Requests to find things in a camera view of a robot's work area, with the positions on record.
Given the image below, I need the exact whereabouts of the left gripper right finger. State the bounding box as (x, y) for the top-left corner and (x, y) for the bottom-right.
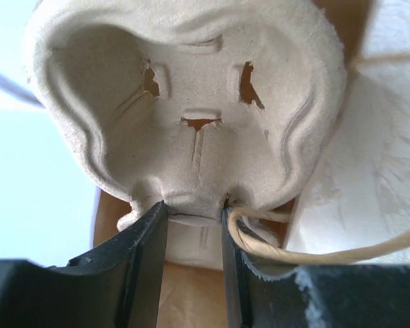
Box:
(221, 208), (410, 327)

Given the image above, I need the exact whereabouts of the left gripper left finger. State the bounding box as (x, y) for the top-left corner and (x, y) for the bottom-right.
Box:
(0, 202), (168, 327)

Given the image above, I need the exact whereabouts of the brown pulp cup carrier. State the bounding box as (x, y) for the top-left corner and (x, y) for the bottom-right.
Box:
(23, 1), (346, 270)

